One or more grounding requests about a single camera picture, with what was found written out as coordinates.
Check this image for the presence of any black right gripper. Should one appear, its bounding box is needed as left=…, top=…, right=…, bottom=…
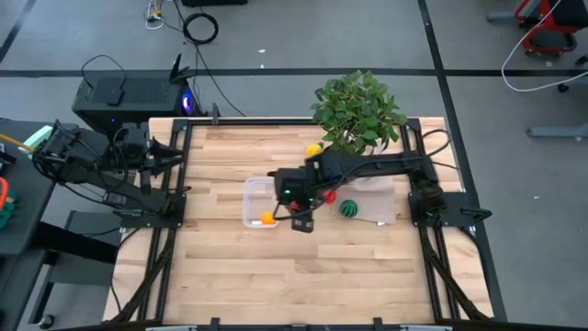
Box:
left=267, top=166, right=319, bottom=217

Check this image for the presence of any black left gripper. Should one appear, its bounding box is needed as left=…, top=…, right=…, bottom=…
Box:
left=114, top=121, right=186, bottom=177

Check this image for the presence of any green striped toy watermelon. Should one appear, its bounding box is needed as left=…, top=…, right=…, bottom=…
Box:
left=339, top=199, right=359, bottom=219

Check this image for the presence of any clear plastic tupperware container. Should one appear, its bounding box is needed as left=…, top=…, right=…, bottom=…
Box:
left=242, top=176, right=281, bottom=230

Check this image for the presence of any black computer tower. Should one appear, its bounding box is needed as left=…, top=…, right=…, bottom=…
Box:
left=72, top=75, right=203, bottom=135

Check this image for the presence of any beige folded cloth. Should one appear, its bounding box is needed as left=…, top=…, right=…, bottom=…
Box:
left=331, top=176, right=397, bottom=226

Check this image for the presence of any black wifi antenna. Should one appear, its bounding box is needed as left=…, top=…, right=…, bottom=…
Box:
left=168, top=52, right=198, bottom=85

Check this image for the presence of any potted green leafy plant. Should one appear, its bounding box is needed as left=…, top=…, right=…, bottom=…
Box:
left=309, top=69, right=409, bottom=157

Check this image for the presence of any mint green object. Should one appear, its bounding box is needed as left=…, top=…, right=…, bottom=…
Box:
left=21, top=124, right=54, bottom=149

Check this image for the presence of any black floor box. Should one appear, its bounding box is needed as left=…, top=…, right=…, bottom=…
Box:
left=181, top=0, right=249, bottom=7

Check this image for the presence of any orange and green object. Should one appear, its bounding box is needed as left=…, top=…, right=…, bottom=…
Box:
left=0, top=177, right=19, bottom=232

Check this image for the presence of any grey desk foot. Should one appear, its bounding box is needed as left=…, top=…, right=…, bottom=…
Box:
left=526, top=123, right=588, bottom=141

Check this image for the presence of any red and black cart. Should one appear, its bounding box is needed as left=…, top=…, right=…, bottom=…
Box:
left=485, top=0, right=588, bottom=59

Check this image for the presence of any black aluminium table frame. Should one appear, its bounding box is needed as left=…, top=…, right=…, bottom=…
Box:
left=109, top=114, right=495, bottom=331

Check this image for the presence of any black coiled cable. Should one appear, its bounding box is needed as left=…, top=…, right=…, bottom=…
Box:
left=182, top=12, right=220, bottom=46

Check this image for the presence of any white cable bundle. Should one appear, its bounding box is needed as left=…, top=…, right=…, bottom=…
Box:
left=144, top=0, right=167, bottom=31

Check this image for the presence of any yellow cable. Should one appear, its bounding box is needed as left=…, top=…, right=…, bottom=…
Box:
left=0, top=132, right=37, bottom=154

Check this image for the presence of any black looped cable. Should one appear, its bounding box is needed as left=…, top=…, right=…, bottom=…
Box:
left=420, top=128, right=456, bottom=171

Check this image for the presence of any black wedge bracket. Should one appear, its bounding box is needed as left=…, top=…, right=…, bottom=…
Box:
left=461, top=206, right=492, bottom=224

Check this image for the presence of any white floor cable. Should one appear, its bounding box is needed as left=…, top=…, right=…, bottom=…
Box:
left=500, top=0, right=588, bottom=93

